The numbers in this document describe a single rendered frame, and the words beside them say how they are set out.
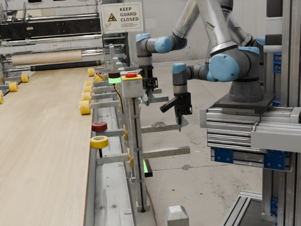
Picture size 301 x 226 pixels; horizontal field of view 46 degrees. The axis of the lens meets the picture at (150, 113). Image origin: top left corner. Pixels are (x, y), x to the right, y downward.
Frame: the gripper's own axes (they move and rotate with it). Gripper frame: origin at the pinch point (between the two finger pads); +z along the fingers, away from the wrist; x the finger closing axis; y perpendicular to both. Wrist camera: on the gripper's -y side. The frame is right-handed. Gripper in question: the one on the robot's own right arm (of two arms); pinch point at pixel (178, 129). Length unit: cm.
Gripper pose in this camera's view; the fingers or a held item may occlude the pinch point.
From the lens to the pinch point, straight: 192.0
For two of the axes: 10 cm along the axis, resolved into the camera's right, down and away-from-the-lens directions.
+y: 9.9, -1.0, 1.1
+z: 0.7, 9.6, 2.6
